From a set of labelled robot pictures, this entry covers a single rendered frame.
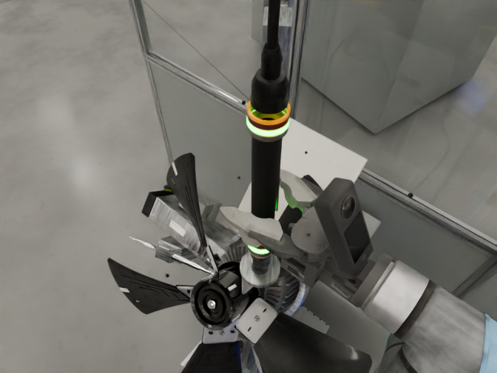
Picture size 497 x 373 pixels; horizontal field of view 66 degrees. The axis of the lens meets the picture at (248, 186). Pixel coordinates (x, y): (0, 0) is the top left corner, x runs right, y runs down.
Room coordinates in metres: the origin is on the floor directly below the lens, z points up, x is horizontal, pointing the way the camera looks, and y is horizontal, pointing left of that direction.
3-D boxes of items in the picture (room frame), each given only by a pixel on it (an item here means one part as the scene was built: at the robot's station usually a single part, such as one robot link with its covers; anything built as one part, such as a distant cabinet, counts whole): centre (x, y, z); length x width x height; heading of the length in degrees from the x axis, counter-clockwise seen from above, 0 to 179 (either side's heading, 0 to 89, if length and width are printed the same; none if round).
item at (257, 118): (0.29, -0.02, 1.81); 0.04 x 0.04 x 0.03
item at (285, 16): (0.92, -0.07, 1.55); 0.10 x 0.07 x 0.08; 175
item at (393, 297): (0.17, -0.17, 1.64); 0.08 x 0.05 x 0.08; 140
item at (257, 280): (0.30, -0.02, 1.50); 0.09 x 0.07 x 0.10; 175
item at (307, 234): (0.22, -0.11, 1.64); 0.12 x 0.08 x 0.09; 50
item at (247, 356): (0.31, 0.00, 0.91); 0.12 x 0.08 x 0.12; 140
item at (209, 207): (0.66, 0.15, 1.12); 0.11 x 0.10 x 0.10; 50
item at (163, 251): (0.52, 0.24, 1.08); 0.07 x 0.04 x 0.06; 61
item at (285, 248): (0.23, -0.04, 1.66); 0.09 x 0.05 x 0.02; 72
